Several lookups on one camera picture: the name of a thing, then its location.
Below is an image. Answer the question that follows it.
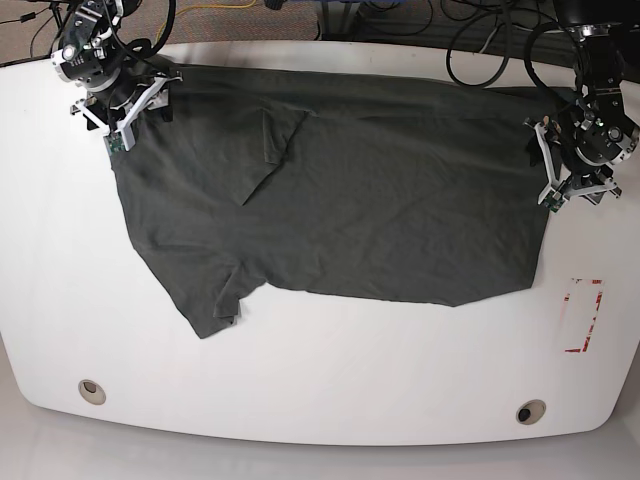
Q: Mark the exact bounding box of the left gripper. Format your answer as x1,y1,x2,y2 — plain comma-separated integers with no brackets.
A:
524,116,622,205

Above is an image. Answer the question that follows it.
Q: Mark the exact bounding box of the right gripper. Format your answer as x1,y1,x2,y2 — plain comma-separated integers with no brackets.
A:
70,71,183,140

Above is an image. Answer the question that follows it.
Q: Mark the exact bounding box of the dark grey t-shirt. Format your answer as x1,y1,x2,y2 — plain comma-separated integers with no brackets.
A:
111,65,548,338

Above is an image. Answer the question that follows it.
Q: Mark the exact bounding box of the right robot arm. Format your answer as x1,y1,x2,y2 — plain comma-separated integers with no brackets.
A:
50,1,182,153

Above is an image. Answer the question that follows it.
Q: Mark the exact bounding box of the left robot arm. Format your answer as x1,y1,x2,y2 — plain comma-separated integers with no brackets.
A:
523,1,639,212

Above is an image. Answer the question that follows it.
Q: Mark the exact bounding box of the red tape rectangle marking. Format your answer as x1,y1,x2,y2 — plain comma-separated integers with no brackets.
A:
558,278,605,354

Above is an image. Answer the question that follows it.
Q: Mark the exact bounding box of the right table grommet hole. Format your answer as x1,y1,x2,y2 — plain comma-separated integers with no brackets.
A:
516,399,546,426

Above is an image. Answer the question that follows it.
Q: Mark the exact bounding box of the table grommet hole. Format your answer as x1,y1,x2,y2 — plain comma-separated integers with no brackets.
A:
516,399,546,426
78,379,106,406

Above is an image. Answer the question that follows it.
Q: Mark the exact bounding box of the left table grommet hole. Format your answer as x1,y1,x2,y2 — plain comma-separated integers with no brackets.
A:
78,379,106,406

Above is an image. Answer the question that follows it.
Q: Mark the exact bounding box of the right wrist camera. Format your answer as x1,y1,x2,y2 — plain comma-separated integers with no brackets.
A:
104,131,136,156

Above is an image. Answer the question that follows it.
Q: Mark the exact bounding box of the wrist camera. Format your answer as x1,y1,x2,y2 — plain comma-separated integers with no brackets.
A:
104,131,136,156
538,185,566,213

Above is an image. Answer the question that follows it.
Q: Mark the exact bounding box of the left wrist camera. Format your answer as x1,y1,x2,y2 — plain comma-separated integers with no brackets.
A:
538,185,566,213

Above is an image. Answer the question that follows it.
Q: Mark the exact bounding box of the yellow cable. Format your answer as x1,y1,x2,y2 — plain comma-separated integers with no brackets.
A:
154,0,257,46

